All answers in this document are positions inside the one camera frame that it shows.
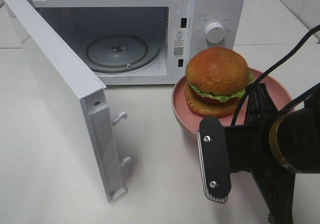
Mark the upper white power knob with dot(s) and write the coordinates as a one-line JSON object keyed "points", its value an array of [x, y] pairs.
{"points": [[215, 33]]}

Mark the white microwave oven body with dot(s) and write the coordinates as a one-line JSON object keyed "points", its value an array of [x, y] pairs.
{"points": [[81, 22]]}

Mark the white warning sticker QR code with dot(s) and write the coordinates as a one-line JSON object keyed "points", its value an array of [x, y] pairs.
{"points": [[178, 42]]}

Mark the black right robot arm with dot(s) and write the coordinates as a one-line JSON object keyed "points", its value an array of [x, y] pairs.
{"points": [[287, 143]]}

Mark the white microwave door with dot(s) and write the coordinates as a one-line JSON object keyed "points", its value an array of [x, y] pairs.
{"points": [[74, 94]]}

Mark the toy burger with lettuce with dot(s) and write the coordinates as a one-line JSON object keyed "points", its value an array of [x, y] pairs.
{"points": [[216, 80]]}

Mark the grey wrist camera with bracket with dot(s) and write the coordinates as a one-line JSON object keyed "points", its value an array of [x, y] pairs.
{"points": [[224, 150]]}

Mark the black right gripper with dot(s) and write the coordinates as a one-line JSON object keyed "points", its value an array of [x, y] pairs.
{"points": [[275, 183]]}

